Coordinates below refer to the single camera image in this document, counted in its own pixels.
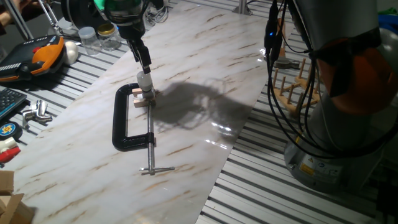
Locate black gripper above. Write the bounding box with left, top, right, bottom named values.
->
left=118, top=21, right=152, bottom=75

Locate grey cylindrical peg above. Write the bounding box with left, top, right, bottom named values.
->
left=136, top=70, right=154, bottom=93

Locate person forearm dark sleeve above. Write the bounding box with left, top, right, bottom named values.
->
left=0, top=9, right=12, bottom=35

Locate person hand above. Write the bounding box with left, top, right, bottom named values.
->
left=17, top=0, right=39, bottom=12

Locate glass jar gold lid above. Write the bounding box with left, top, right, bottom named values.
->
left=96, top=23, right=123, bottom=52

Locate clear plastic jar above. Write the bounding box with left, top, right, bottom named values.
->
left=78, top=26, right=102, bottom=56

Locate black C-clamp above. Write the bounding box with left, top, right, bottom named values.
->
left=111, top=82, right=175, bottom=175

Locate white egg shaped object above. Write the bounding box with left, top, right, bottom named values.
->
left=63, top=40, right=80, bottom=65

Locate black filament spool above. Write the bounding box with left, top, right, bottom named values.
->
left=60, top=0, right=108, bottom=30

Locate thin metal stand leg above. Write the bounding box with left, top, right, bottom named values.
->
left=37, top=0, right=63, bottom=35

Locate orange black teach pendant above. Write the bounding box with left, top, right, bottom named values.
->
left=0, top=34, right=65, bottom=83

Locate silver pipe fitting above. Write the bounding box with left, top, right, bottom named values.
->
left=21, top=99, right=53, bottom=127

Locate thick metal stand leg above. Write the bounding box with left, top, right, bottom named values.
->
left=2, top=0, right=34, bottom=40

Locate black keyboard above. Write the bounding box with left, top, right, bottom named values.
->
left=0, top=88, right=28, bottom=121

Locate black round tape measure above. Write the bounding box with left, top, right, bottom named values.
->
left=0, top=121, right=23, bottom=141

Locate wooden peg rack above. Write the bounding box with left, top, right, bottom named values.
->
left=272, top=57, right=321, bottom=118

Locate open cardboard box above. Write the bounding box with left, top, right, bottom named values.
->
left=0, top=170, right=35, bottom=224

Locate blue bag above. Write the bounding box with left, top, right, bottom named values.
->
left=378, top=14, right=398, bottom=34

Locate white cable coil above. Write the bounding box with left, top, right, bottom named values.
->
left=145, top=4, right=170, bottom=24

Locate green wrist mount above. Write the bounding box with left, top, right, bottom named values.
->
left=92, top=0, right=144, bottom=24

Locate aluminium frame post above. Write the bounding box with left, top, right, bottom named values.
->
left=231, top=0, right=253, bottom=16

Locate wooden handle hammer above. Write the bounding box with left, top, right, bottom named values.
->
left=273, top=17, right=301, bottom=70

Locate white valve red handle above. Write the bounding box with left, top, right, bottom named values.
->
left=0, top=136, right=22, bottom=164

